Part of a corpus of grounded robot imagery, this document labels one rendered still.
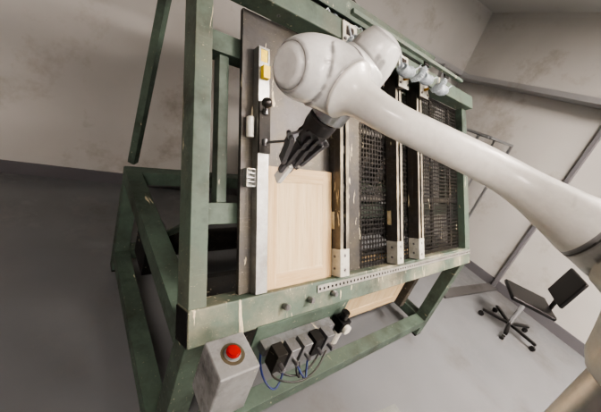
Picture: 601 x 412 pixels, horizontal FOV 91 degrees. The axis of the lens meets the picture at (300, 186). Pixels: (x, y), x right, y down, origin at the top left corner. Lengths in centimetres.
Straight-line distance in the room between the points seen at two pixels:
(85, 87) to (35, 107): 44
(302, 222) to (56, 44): 272
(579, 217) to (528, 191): 7
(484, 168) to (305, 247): 91
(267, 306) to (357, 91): 91
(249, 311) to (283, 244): 28
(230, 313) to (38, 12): 289
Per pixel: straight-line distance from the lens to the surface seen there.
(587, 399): 52
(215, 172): 116
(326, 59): 47
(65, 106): 350
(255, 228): 113
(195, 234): 101
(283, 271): 125
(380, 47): 62
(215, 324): 111
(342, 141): 141
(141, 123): 198
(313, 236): 134
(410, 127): 48
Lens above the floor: 167
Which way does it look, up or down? 20 degrees down
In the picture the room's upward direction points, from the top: 20 degrees clockwise
